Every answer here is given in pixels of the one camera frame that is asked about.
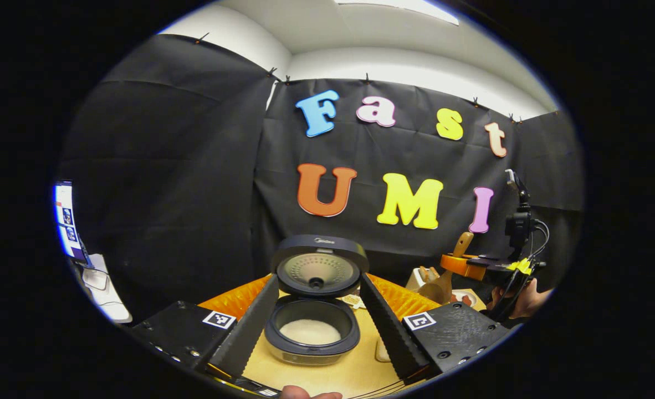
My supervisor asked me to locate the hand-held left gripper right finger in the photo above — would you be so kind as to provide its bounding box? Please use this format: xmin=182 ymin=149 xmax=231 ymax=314
xmin=359 ymin=273 xmax=510 ymax=383

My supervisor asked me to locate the dark grey rice cooker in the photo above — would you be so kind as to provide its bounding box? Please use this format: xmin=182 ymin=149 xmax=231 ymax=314
xmin=264 ymin=234 xmax=370 ymax=365

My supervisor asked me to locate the computer monitor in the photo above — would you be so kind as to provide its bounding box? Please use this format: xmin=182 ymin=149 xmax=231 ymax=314
xmin=54 ymin=180 xmax=90 ymax=264

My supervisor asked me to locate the white toaster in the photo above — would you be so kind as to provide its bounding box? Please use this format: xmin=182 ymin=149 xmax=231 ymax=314
xmin=405 ymin=266 xmax=442 ymax=291

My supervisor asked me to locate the white side desk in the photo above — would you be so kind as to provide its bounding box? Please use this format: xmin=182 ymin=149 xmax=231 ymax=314
xmin=81 ymin=254 xmax=133 ymax=324

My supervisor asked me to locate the wooden spoon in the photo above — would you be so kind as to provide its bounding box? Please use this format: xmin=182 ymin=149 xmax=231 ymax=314
xmin=418 ymin=232 xmax=475 ymax=305

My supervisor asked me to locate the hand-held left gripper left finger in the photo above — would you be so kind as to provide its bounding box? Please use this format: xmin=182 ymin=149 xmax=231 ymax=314
xmin=132 ymin=274 xmax=280 ymax=380

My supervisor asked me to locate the black backdrop cloth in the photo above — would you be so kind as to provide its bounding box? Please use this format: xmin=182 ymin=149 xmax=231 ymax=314
xmin=56 ymin=34 xmax=586 ymax=322

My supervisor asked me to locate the clear container of rice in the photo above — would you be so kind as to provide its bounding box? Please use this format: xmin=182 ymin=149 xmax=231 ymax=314
xmin=375 ymin=337 xmax=395 ymax=364

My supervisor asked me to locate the ceiling light panel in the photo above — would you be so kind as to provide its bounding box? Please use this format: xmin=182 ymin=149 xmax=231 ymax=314
xmin=336 ymin=0 xmax=460 ymax=25

